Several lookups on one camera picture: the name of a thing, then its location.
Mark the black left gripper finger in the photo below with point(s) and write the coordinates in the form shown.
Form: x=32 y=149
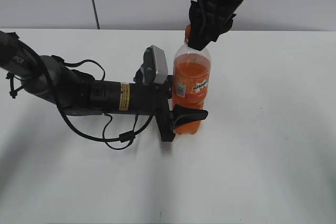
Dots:
x=181 y=115

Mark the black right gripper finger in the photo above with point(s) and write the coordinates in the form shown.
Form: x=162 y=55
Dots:
x=203 y=19
x=219 y=22

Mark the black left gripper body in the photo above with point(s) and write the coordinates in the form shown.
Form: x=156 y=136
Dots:
x=153 y=100

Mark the orange bottle cap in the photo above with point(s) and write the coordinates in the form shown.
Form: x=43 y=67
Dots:
x=187 y=34

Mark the orange Mirinda soda bottle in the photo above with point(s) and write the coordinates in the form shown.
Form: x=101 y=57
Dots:
x=191 y=70

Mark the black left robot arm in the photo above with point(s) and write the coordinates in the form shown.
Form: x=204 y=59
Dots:
x=76 y=93

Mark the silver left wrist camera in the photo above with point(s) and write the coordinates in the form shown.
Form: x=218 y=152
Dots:
x=153 y=69

